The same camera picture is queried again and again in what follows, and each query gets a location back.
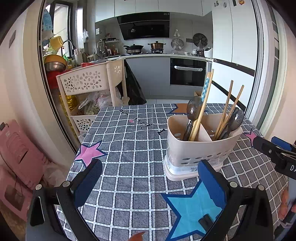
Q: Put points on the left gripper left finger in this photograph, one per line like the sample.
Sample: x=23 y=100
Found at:
x=43 y=222

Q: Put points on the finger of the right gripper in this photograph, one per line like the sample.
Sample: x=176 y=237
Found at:
x=281 y=143
x=266 y=147

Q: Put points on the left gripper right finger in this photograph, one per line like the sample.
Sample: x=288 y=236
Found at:
x=256 y=222

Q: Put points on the plain wooden chopstick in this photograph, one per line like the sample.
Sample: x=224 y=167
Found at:
x=231 y=110
x=224 y=111
x=197 y=122

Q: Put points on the dark handled steel spoon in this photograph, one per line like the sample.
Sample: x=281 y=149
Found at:
x=193 y=111

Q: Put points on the cream utensil holder caddy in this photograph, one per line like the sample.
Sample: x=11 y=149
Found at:
x=182 y=157

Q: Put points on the blue patterned chopstick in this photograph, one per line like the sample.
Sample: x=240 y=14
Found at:
x=205 y=87

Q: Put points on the black kitchen faucet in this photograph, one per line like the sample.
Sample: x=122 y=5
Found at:
x=70 y=48

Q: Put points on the right human hand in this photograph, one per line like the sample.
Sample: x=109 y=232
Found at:
x=283 y=209

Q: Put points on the left human hand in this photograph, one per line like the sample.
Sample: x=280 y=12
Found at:
x=137 y=237

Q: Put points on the pink folded stool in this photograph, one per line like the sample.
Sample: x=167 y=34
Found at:
x=22 y=168

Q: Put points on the grey checked star tablecloth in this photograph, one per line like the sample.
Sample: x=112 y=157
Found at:
x=127 y=197

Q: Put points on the cardboard box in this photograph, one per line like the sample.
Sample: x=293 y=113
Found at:
x=198 y=93

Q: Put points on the cream plastic storage cart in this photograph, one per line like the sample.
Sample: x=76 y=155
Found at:
x=109 y=75

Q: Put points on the black built-in oven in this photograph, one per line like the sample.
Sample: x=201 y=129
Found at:
x=187 y=72

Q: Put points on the stacked metal bowls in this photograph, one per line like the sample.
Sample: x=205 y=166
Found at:
x=55 y=63

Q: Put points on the copper cooking pot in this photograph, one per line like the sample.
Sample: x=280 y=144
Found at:
x=157 y=46

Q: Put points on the black wok pan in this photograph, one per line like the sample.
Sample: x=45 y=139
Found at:
x=133 y=49

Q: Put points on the black range hood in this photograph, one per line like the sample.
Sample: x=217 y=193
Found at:
x=155 y=24

